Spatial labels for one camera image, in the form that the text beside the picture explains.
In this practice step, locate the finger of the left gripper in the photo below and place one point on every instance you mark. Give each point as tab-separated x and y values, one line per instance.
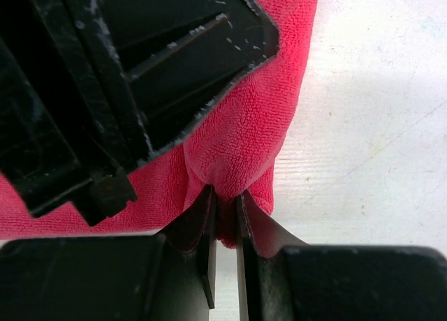
165	64

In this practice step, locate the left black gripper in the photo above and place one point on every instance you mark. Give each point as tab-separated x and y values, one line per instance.
60	142

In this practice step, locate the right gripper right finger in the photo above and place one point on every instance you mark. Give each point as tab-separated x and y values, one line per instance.
280	277

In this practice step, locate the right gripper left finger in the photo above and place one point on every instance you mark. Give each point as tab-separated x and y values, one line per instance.
169	275

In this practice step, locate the pink towel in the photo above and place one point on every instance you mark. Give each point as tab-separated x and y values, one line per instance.
233	150

